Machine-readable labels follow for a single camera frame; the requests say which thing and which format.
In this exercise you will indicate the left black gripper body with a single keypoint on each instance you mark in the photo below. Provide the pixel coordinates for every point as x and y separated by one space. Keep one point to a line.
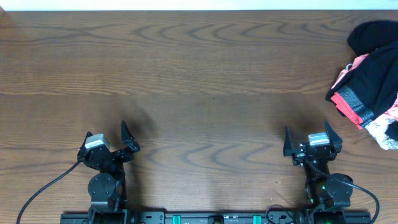
115 153

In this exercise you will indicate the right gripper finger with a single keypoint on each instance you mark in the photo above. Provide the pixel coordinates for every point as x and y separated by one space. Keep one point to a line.
334 138
288 149

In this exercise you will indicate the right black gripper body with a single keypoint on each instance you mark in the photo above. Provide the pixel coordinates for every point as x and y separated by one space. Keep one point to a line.
313 149

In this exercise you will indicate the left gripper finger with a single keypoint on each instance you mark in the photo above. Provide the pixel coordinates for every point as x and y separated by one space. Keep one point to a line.
128 139
88 134

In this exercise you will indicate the black leggings red waistband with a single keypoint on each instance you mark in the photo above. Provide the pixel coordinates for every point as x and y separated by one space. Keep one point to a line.
370 81

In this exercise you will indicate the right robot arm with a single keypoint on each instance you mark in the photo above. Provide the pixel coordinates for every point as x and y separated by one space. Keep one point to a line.
329 193

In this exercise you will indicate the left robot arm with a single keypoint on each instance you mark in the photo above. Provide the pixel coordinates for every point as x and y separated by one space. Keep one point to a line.
107 189

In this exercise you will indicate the white floral garment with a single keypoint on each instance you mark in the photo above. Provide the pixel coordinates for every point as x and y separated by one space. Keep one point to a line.
377 129

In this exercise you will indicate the pink garment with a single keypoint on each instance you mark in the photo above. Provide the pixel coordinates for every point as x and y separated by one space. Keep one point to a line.
348 70

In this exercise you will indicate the black garment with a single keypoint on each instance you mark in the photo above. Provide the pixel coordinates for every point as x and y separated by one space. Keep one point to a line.
371 35

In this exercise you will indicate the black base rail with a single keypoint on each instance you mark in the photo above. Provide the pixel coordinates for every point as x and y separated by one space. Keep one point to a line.
272 216

